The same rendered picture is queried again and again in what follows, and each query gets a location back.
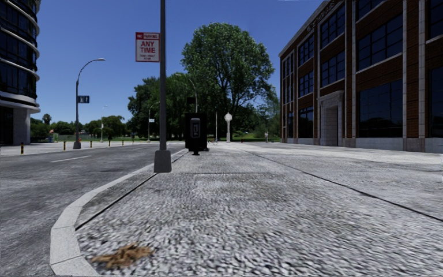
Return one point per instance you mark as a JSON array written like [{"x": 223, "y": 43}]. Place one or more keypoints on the trees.
[
  {"x": 86, "y": 128},
  {"x": 225, "y": 76}
]

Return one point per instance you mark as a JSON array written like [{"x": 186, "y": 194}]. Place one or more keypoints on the grey street lamp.
[
  {"x": 149, "y": 121},
  {"x": 101, "y": 124},
  {"x": 77, "y": 114},
  {"x": 195, "y": 93}
]

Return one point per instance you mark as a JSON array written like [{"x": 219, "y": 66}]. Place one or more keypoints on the grey pole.
[{"x": 216, "y": 126}]

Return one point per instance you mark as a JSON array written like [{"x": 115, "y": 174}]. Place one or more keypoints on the sign on a post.
[{"x": 162, "y": 104}]

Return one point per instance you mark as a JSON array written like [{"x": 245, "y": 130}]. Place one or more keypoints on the dark box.
[{"x": 200, "y": 133}]

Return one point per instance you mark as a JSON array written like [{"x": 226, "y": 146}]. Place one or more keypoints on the glass tower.
[{"x": 17, "y": 62}]

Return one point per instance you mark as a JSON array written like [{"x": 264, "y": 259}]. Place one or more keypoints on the red brick building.
[{"x": 373, "y": 76}]

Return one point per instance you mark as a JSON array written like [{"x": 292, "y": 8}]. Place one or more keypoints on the white ball lamp post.
[{"x": 228, "y": 124}]

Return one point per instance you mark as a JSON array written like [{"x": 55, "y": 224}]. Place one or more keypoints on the dark parking meter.
[{"x": 195, "y": 130}]

